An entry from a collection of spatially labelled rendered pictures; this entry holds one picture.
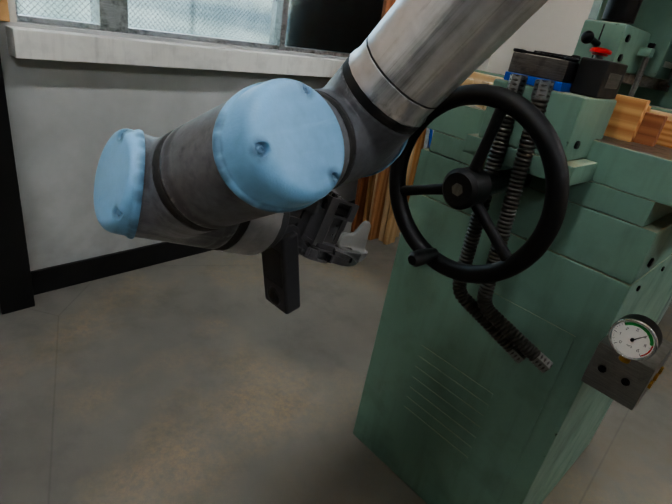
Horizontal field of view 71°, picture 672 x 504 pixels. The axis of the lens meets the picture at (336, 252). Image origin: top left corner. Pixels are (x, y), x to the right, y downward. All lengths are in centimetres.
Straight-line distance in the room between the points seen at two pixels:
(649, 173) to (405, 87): 49
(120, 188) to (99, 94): 137
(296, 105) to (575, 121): 48
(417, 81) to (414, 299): 71
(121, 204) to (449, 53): 28
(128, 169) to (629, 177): 68
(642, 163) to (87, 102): 153
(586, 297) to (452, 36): 58
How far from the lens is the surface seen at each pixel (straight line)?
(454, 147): 94
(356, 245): 63
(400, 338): 112
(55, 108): 174
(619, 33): 96
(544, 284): 89
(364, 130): 42
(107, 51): 170
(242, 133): 32
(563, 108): 75
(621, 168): 82
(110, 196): 43
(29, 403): 150
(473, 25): 39
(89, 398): 147
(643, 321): 80
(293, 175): 32
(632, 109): 91
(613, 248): 84
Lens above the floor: 99
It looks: 25 degrees down
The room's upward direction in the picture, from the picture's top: 10 degrees clockwise
